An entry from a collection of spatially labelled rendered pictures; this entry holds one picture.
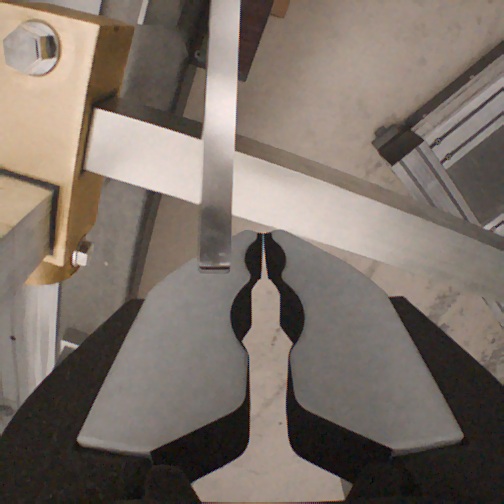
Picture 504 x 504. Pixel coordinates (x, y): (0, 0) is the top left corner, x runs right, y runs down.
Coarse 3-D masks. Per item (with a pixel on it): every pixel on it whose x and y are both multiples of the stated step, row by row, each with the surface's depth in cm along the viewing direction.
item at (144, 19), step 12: (144, 0) 18; (156, 0) 19; (168, 0) 22; (180, 0) 25; (144, 12) 18; (156, 12) 20; (168, 12) 23; (180, 12) 26; (144, 24) 19; (156, 24) 21; (168, 24) 24
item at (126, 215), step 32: (128, 0) 26; (192, 0) 26; (160, 32) 27; (192, 32) 27; (128, 64) 28; (160, 64) 29; (128, 96) 30; (160, 96) 30; (128, 192) 34; (96, 224) 36; (128, 224) 36; (96, 256) 37; (128, 256) 37; (64, 288) 40; (96, 288) 39; (128, 288) 40; (64, 320) 42; (96, 320) 42
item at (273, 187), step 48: (96, 144) 17; (144, 144) 17; (192, 144) 17; (240, 144) 18; (192, 192) 18; (240, 192) 18; (288, 192) 18; (336, 192) 18; (384, 192) 20; (336, 240) 19; (384, 240) 19; (432, 240) 19; (480, 240) 19; (480, 288) 20
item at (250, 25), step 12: (252, 0) 26; (264, 0) 26; (252, 12) 26; (264, 12) 26; (240, 24) 27; (252, 24) 27; (240, 36) 27; (252, 36) 27; (240, 48) 28; (252, 48) 28; (240, 60) 28; (240, 72) 29
